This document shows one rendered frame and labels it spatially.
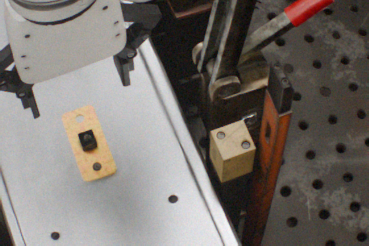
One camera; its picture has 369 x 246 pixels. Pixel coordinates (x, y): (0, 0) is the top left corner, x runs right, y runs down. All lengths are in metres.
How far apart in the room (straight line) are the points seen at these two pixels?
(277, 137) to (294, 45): 0.57
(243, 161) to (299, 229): 0.36
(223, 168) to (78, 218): 0.16
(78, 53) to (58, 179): 0.21
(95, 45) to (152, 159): 0.21
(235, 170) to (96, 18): 0.24
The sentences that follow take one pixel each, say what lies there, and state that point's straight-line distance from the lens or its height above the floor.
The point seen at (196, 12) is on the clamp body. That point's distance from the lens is 1.01.
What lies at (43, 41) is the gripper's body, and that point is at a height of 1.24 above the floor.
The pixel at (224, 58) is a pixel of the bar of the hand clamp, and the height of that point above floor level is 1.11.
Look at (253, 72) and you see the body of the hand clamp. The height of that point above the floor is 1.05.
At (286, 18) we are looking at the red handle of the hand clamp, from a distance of 0.80.
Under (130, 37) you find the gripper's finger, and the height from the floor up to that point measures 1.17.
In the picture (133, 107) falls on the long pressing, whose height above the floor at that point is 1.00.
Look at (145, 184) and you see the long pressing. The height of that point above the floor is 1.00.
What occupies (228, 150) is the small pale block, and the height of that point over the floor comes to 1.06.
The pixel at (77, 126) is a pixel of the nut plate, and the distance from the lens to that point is 0.88.
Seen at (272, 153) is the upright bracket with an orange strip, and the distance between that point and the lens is 0.76.
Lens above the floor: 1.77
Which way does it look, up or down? 61 degrees down
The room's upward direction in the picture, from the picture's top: 2 degrees counter-clockwise
